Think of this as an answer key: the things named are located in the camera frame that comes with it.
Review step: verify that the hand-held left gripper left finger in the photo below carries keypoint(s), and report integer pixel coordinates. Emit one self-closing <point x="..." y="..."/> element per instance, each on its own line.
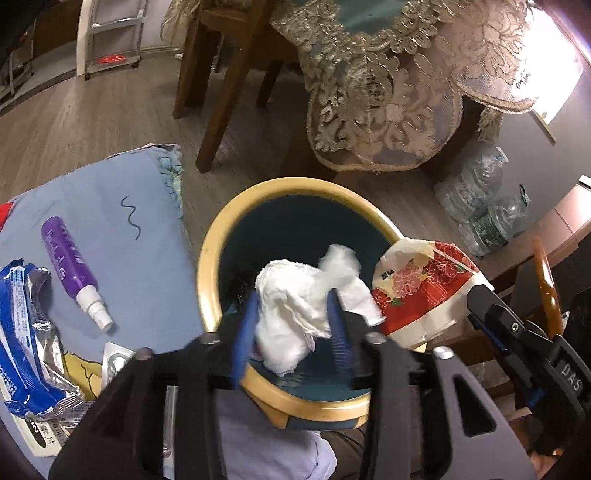
<point x="242" y="341"/>

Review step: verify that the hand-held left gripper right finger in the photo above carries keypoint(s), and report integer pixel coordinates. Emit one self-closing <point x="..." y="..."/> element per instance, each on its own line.
<point x="341" y="341"/>

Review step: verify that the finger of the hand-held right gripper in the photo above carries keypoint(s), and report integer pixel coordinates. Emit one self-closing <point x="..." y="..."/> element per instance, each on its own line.
<point x="498" y="318"/>

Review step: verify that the white tissue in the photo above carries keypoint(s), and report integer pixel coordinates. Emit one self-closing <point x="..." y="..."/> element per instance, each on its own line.
<point x="286" y="300"/>

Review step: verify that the red floral paper bag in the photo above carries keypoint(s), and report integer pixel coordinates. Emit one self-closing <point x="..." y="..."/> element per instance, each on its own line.
<point x="415" y="295"/>

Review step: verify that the white plastic packaging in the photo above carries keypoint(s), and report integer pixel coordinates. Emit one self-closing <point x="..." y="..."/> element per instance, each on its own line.
<point x="117" y="364"/>

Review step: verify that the blue bin with yellow rim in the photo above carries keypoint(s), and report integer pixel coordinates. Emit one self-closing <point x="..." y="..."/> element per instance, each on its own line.
<point x="295" y="217"/>

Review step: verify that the purple spray bottle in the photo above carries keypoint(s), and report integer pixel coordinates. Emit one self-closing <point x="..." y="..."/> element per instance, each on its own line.
<point x="64" y="258"/>

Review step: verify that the blue and silver foil packet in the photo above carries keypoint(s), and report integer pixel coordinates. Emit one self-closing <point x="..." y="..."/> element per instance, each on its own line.
<point x="27" y="350"/>

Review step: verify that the amber wooden chair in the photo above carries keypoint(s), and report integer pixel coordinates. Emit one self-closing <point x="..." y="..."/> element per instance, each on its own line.
<point x="545" y="277"/>

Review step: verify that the clear plastic water bottle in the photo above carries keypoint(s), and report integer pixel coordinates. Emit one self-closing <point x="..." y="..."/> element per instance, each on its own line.
<point x="475" y="180"/>
<point x="498" y="221"/>

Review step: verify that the blue printed cushion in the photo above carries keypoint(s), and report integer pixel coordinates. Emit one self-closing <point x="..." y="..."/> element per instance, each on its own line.
<point x="115" y="207"/>

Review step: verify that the dark wooden dining chair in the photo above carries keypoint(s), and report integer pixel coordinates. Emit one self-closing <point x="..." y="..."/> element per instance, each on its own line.
<point x="226" y="92"/>

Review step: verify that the table with lace cloth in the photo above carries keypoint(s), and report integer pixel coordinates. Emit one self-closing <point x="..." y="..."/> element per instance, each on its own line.
<point x="369" y="92"/>

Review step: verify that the grey trolley rack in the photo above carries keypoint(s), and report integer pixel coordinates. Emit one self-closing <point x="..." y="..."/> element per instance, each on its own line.
<point x="115" y="30"/>

